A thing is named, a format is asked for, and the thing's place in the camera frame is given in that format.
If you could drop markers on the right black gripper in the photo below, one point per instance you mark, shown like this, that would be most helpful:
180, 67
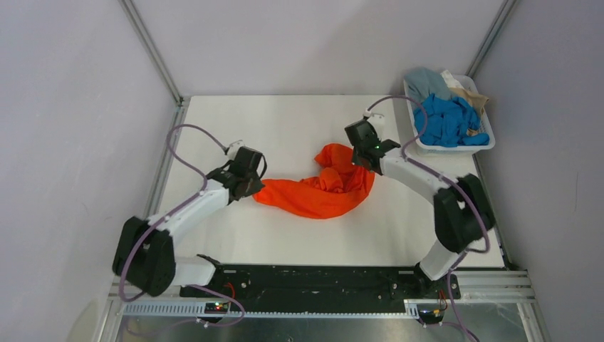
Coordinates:
354, 159

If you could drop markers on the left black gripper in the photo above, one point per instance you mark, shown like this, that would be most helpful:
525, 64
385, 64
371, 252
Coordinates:
256, 187

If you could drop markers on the orange t shirt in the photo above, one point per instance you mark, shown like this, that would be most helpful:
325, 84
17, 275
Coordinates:
339, 187

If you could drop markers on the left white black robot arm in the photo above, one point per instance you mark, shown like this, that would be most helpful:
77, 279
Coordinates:
145, 256

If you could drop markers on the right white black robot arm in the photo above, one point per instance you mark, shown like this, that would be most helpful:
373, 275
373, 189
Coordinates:
462, 212

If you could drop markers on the white plastic laundry basket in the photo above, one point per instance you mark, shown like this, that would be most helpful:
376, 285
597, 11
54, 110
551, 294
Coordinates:
423, 149

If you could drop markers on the grey blue t shirt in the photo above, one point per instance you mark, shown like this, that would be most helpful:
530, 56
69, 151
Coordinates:
420, 83

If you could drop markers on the beige t shirt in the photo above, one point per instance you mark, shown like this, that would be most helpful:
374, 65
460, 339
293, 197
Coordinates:
461, 87

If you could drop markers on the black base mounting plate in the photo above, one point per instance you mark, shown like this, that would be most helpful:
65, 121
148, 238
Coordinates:
291, 289

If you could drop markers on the left controller board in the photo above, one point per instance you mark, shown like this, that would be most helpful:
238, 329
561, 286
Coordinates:
216, 308

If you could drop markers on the controller board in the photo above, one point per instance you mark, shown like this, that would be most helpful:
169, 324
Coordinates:
216, 308
428, 317

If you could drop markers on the right controller board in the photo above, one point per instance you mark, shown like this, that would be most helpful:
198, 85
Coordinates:
428, 317

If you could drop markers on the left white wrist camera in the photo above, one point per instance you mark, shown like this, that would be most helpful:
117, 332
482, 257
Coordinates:
233, 148

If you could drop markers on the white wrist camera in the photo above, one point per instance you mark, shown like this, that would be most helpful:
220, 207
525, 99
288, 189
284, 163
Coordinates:
375, 119
233, 148

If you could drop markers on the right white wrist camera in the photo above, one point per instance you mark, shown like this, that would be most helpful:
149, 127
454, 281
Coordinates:
375, 119

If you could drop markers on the left aluminium corner post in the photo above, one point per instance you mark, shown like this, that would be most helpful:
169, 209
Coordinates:
152, 51

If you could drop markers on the aluminium corner post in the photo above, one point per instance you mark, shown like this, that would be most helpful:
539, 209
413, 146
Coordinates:
497, 26
152, 51

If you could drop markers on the right aluminium corner post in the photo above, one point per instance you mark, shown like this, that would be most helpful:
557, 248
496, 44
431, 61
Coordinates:
497, 26

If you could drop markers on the aluminium front frame rail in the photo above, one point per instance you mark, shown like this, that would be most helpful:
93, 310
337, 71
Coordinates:
495, 305

